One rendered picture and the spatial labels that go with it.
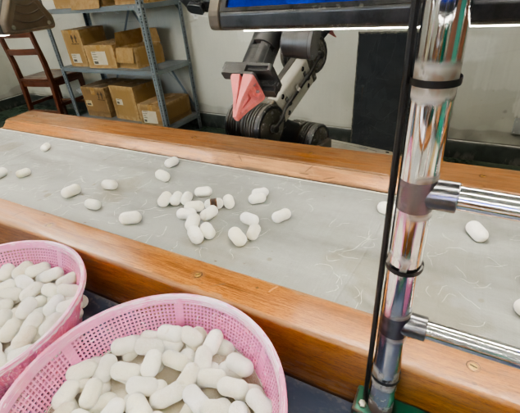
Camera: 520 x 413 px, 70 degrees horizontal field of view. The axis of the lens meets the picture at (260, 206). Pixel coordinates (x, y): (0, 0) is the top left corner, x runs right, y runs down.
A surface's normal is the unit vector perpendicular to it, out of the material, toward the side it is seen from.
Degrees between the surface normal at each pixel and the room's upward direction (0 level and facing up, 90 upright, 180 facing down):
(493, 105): 90
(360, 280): 0
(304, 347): 90
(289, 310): 0
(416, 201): 90
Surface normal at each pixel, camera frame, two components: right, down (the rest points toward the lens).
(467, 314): -0.07, -0.84
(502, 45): -0.49, 0.50
